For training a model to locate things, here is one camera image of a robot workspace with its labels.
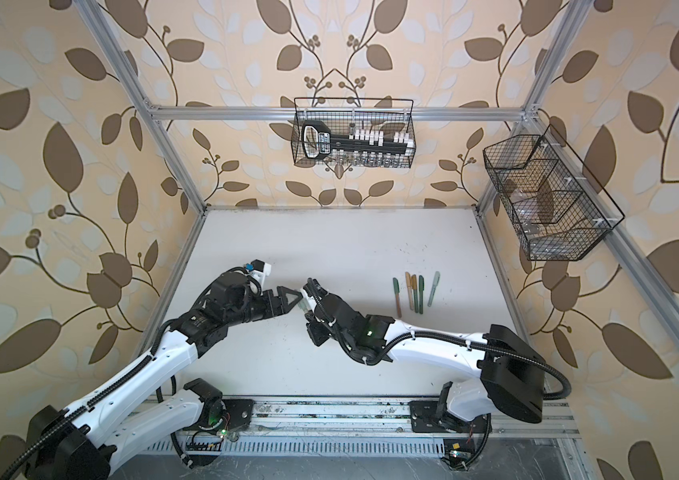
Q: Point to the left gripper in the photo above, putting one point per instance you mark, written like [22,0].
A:
[280,307]

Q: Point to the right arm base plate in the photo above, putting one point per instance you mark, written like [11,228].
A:
[428,416]

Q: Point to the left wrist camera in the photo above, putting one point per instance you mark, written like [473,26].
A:
[259,271]

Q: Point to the back wire basket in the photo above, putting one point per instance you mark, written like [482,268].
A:
[388,114]

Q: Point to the black socket tool set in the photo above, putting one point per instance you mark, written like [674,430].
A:
[320,142]

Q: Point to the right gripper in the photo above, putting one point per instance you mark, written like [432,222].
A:
[313,326]

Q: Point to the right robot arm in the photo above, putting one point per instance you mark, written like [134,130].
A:
[498,371]

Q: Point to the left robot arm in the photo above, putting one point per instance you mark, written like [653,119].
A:
[96,434]

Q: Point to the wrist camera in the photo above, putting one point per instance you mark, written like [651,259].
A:
[312,294]
[259,271]

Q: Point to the dark green pen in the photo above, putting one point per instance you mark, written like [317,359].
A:
[434,285]
[421,293]

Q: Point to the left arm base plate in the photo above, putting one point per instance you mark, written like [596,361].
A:
[219,417]

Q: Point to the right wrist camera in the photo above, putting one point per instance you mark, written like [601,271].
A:
[312,294]

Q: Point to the side wire basket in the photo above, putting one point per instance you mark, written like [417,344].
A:
[556,205]

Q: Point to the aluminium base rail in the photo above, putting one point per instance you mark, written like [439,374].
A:
[335,416]

